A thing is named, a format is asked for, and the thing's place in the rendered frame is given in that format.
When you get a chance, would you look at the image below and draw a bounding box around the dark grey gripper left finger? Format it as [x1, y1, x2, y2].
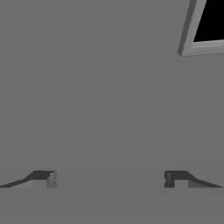
[0, 170, 58, 189]

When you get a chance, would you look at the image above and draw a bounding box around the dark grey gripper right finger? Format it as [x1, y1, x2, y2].
[164, 170, 224, 189]

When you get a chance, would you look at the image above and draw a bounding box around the grey framed black window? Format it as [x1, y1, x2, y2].
[177, 0, 224, 58]

